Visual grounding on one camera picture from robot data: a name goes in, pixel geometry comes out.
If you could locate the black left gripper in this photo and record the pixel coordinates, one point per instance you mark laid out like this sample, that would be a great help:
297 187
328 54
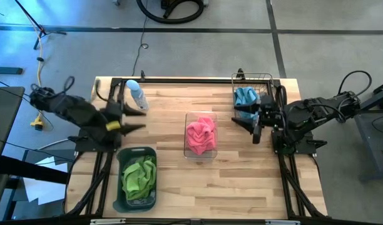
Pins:
113 118

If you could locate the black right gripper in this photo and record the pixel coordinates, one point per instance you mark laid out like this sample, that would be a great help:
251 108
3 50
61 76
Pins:
268 112

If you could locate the blue microfiber towel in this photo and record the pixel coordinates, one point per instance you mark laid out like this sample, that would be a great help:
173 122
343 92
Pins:
240 97
252 93

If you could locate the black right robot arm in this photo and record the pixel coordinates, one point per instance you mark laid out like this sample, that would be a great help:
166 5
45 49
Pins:
307 114

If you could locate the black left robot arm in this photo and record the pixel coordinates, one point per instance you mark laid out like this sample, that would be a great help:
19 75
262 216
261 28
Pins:
75 111

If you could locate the clear spray bottle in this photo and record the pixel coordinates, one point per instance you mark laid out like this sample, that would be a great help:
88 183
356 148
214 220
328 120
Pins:
138 95

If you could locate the clear plastic bin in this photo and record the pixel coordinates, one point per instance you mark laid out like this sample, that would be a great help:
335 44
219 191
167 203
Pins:
194 115

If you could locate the dark teal plastic basket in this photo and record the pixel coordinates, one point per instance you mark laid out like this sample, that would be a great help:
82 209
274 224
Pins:
138 204

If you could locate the white paper sheet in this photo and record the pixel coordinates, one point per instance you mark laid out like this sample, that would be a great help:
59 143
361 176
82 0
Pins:
44 190

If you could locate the black tripod stand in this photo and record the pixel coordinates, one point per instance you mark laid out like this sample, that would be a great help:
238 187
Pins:
42 31

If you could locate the grey metal stand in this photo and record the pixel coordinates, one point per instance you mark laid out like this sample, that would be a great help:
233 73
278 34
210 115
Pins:
376 140

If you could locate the black floor bar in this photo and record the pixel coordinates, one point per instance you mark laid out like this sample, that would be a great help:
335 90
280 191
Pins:
7 70

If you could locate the silver metal bracket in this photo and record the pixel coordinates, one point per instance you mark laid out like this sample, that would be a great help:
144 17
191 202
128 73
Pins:
282 222
107 221

